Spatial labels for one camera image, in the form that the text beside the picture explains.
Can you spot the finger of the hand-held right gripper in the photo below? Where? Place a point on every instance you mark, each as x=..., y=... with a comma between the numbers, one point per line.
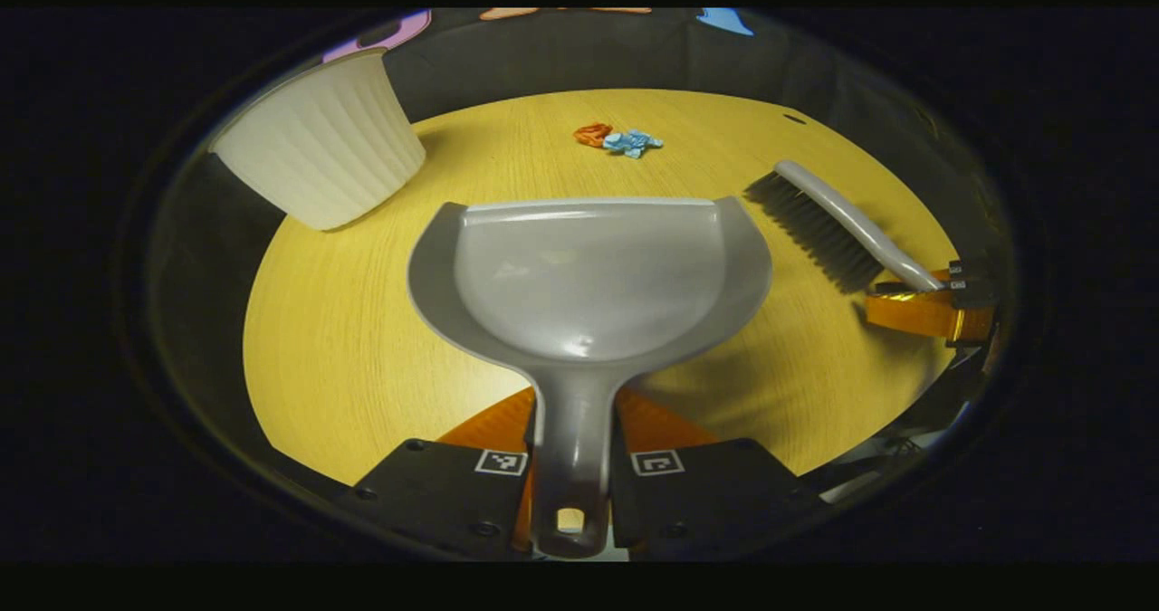
x=973, y=285
x=924, y=317

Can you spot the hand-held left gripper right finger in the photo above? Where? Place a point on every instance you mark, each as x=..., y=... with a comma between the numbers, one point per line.
x=706, y=493

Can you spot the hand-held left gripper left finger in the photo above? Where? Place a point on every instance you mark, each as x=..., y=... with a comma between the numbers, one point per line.
x=435, y=493

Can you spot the small grey broom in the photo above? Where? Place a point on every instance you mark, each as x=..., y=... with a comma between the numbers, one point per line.
x=833, y=222

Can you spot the grey plastic dustpan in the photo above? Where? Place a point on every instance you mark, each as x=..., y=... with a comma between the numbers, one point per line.
x=589, y=276

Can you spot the blue wrapper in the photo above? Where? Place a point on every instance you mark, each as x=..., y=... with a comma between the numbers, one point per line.
x=632, y=143

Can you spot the white ribbed garbage bin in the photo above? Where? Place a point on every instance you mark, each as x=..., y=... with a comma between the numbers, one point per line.
x=326, y=140

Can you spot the orange wrapper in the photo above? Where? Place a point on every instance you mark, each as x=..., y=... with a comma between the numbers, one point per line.
x=593, y=135

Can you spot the wooden desktop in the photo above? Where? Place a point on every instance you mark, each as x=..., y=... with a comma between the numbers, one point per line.
x=362, y=339

